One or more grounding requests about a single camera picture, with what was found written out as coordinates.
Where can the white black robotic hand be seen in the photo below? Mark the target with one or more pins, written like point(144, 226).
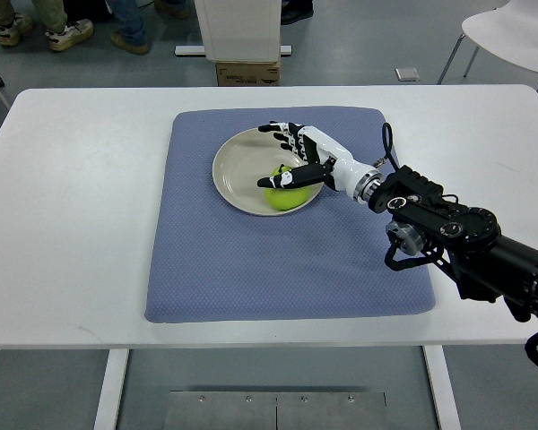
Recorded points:
point(326, 161)

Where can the green pear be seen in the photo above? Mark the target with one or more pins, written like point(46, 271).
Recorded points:
point(284, 200)

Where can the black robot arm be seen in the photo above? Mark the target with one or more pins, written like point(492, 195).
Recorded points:
point(466, 243)

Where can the beige round plate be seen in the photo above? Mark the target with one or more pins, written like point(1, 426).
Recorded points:
point(245, 158)

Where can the grey metal floor plate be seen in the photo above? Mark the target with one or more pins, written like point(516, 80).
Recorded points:
point(276, 410)

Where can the small grey floor outlet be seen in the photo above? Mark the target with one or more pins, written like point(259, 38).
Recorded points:
point(407, 74)

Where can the cardboard box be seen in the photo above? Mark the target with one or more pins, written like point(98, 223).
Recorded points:
point(233, 74)

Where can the black shoe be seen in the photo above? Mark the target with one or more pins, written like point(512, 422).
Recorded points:
point(296, 10)

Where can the blue textured mat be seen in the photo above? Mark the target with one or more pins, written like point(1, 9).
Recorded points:
point(214, 262)

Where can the white table leg right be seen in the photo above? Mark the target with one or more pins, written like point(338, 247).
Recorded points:
point(441, 388)

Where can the white table leg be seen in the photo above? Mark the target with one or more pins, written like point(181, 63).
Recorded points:
point(111, 390)
point(441, 388)

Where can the white chair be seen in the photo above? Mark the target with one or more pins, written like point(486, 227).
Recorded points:
point(509, 33)

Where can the brown shoe with jeans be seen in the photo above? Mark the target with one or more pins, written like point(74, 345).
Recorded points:
point(130, 35)

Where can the white sneaker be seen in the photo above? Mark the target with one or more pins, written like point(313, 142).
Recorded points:
point(75, 32)
point(11, 34)

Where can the white table leg left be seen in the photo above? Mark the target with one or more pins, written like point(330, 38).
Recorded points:
point(111, 390)

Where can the white sneaker left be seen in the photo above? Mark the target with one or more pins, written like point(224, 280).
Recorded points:
point(11, 34)

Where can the white cabinet pedestal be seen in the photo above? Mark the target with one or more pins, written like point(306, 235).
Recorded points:
point(238, 31)

